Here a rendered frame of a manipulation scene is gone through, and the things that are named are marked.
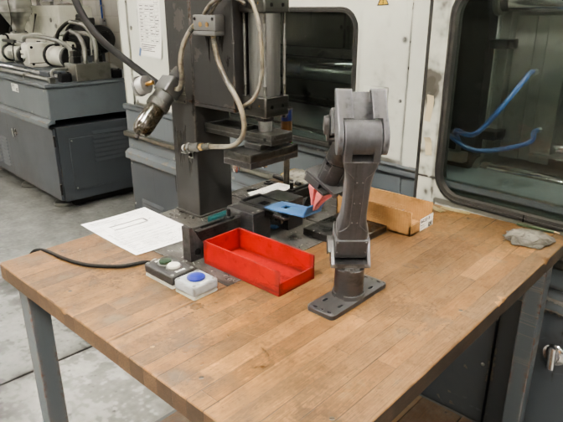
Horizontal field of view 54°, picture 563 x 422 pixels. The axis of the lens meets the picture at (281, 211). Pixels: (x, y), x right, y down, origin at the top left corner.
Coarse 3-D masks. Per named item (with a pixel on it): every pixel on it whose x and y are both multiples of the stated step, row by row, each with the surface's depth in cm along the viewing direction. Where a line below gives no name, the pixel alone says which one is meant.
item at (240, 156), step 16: (208, 128) 154; (224, 128) 149; (240, 128) 148; (256, 128) 151; (272, 128) 147; (256, 144) 141; (272, 144) 139; (288, 144) 147; (224, 160) 143; (240, 160) 138; (256, 160) 138; (272, 160) 142
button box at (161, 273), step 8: (40, 248) 141; (56, 256) 136; (64, 256) 135; (168, 256) 130; (80, 264) 132; (88, 264) 131; (96, 264) 131; (128, 264) 131; (136, 264) 132; (152, 264) 126; (184, 264) 126; (152, 272) 125; (160, 272) 123; (168, 272) 122; (176, 272) 122; (184, 272) 123; (160, 280) 124; (168, 280) 121
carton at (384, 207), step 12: (372, 192) 168; (384, 192) 165; (372, 204) 155; (384, 204) 166; (396, 204) 163; (408, 204) 160; (420, 204) 158; (432, 204) 155; (372, 216) 156; (384, 216) 153; (396, 216) 150; (408, 216) 148; (420, 216) 159; (432, 216) 157; (396, 228) 151; (408, 228) 149; (420, 228) 153
